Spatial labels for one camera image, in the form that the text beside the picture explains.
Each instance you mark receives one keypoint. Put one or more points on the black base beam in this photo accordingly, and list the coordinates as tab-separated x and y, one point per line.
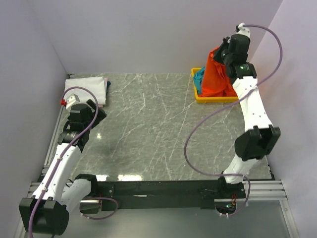
164	194

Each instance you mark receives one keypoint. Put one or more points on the folded dark blue t-shirt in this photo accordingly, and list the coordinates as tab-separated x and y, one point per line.
109	85

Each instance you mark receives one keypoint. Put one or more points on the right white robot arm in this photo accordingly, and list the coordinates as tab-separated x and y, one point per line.
260	135

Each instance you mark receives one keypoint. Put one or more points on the aluminium frame rail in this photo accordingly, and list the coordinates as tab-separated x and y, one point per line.
260	190

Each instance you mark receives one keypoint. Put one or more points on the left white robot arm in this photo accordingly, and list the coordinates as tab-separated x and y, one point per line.
48	210

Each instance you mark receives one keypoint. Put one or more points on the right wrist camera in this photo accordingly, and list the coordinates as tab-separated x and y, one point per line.
242	30

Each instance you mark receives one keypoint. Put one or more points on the teal t-shirt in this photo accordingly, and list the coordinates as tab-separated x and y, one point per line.
198	80

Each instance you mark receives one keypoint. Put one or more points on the orange t-shirt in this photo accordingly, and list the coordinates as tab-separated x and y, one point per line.
215	82

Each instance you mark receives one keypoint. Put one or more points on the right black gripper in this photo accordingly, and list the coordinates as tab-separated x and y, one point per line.
224	43

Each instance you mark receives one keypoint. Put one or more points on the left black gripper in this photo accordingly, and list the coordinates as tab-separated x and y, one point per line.
93	106

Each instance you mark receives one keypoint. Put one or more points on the yellow plastic tray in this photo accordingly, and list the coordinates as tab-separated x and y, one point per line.
203	100

